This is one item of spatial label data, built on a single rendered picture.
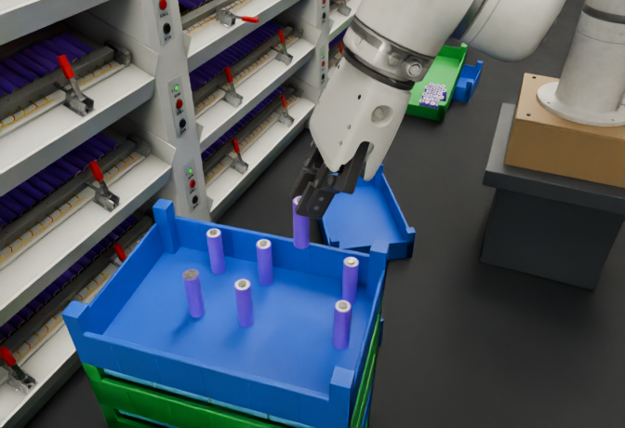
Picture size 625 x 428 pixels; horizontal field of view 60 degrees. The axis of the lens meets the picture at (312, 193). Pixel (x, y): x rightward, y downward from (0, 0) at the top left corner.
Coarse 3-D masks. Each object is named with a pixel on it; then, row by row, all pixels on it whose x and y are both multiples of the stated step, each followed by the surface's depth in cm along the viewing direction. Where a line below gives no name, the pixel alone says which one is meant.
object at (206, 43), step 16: (256, 0) 129; (272, 0) 132; (288, 0) 139; (256, 16) 125; (272, 16) 134; (192, 32) 111; (208, 32) 113; (224, 32) 116; (240, 32) 122; (192, 48) 108; (208, 48) 111; (224, 48) 119; (192, 64) 108
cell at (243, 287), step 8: (240, 280) 60; (248, 280) 60; (240, 288) 59; (248, 288) 59; (240, 296) 59; (248, 296) 60; (240, 304) 60; (248, 304) 60; (240, 312) 61; (248, 312) 61; (240, 320) 62; (248, 320) 62
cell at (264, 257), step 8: (264, 240) 65; (264, 248) 64; (264, 256) 65; (272, 256) 66; (264, 264) 66; (272, 264) 66; (264, 272) 66; (272, 272) 67; (264, 280) 67; (272, 280) 68
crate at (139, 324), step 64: (128, 256) 65; (192, 256) 72; (256, 256) 70; (320, 256) 67; (384, 256) 62; (64, 320) 55; (128, 320) 63; (192, 320) 63; (256, 320) 63; (320, 320) 63; (192, 384) 55; (256, 384) 52; (320, 384) 57
